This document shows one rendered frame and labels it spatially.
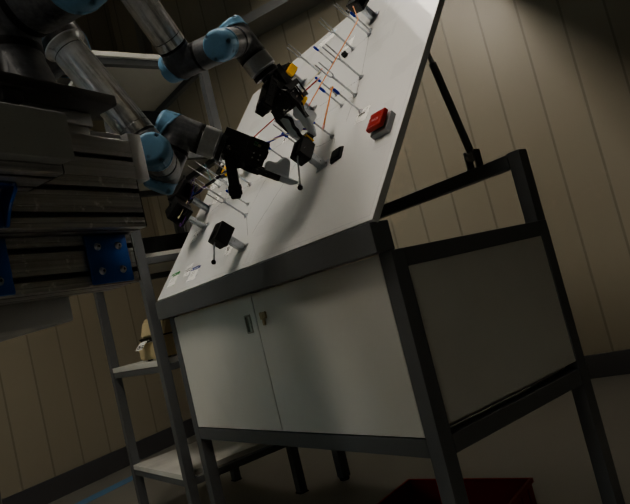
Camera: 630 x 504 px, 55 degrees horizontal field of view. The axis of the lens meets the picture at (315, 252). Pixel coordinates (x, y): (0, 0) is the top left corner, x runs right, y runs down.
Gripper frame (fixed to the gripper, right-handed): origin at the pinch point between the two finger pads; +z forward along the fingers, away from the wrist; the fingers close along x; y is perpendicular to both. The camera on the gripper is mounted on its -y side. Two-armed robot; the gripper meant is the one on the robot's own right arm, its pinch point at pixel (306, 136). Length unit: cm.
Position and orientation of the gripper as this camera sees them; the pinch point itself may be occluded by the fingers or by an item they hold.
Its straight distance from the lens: 161.6
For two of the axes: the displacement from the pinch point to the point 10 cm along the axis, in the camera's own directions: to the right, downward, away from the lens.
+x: -6.2, 3.5, 7.0
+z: 6.1, 7.8, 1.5
